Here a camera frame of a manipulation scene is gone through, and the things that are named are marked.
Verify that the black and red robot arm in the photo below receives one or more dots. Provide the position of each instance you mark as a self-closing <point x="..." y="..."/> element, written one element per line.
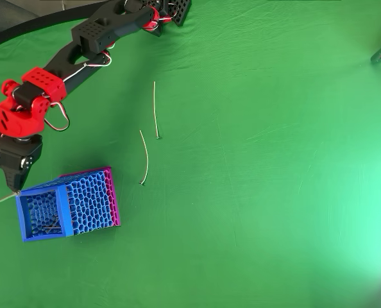
<point x="100" y="35"/>

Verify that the blue and magenta lattice basket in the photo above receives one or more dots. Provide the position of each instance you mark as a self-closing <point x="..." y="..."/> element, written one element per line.
<point x="88" y="199"/>

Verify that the green table cloth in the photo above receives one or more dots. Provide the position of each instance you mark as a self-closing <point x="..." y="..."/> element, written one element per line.
<point x="242" y="192"/>

